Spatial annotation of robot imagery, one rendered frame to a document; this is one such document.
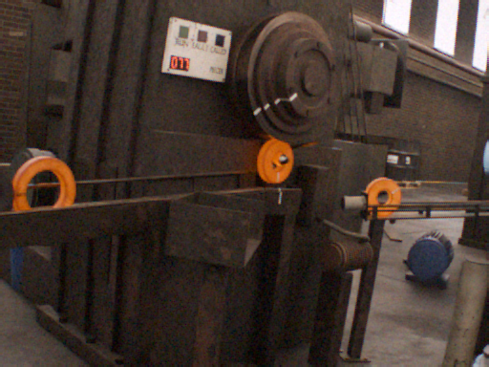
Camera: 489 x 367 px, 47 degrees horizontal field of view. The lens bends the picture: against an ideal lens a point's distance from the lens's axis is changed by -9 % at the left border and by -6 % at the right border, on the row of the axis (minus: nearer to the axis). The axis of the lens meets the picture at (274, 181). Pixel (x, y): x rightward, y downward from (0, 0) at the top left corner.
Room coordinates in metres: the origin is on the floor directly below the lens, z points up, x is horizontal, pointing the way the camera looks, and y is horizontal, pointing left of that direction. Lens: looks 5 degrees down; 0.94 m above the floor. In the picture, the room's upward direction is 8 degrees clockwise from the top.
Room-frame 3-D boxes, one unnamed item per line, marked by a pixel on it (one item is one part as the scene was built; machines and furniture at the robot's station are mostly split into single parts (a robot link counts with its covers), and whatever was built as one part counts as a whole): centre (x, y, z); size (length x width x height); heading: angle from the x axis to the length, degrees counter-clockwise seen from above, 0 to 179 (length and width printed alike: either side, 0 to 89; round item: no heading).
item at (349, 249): (2.31, -0.32, 0.27); 0.22 x 0.13 x 0.53; 138
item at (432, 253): (4.11, -1.19, 0.17); 0.57 x 0.31 x 0.34; 158
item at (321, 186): (2.34, -0.14, 0.68); 0.11 x 0.08 x 0.24; 48
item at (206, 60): (1.97, 0.31, 1.15); 0.26 x 0.02 x 0.18; 138
